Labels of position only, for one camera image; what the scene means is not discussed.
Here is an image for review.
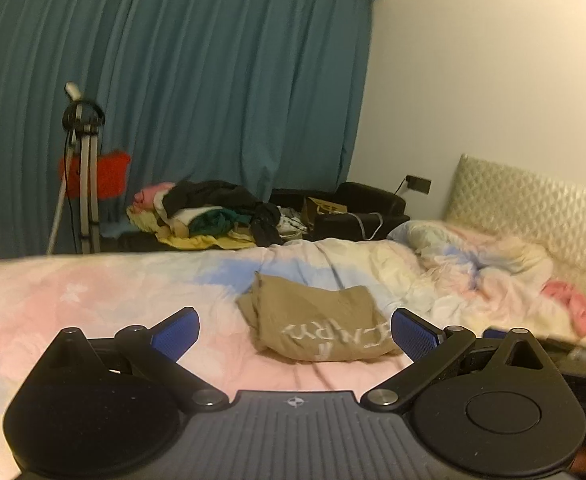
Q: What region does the red cloth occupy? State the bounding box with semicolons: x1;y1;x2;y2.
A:
59;149;131;200

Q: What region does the pink cloth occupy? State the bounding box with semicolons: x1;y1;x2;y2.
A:
542;280;586;337

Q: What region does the teal curtain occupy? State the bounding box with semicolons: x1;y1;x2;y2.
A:
0;0;376;266

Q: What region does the garment steamer stand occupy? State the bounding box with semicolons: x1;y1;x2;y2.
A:
62;82;108;255

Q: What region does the white braided steamer hose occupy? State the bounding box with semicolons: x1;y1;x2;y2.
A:
47;180;70;255

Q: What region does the pastel crumpled duvet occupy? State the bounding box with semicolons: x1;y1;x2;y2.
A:
293;219;569;341

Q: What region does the white cable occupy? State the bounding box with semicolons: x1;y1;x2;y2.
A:
350;212;389;242

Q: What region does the quilted beige headboard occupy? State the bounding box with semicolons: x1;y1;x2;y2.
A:
446;154;586;321

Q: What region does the khaki printed t-shirt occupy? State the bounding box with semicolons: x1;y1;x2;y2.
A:
236;272;404;363

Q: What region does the black sofa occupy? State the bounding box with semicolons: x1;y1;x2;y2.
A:
118;181;410;253

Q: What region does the pile of mixed clothes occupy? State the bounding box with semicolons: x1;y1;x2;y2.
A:
127;180;309;251

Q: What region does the tan paper bag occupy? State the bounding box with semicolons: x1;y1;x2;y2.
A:
303;197;348;228

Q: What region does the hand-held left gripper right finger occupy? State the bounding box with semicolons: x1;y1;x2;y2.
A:
360;308;549;409

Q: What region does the pastel bed sheet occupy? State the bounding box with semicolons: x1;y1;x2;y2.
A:
0;247;424;461

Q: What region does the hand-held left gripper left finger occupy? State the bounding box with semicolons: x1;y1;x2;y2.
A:
43;307;229;411

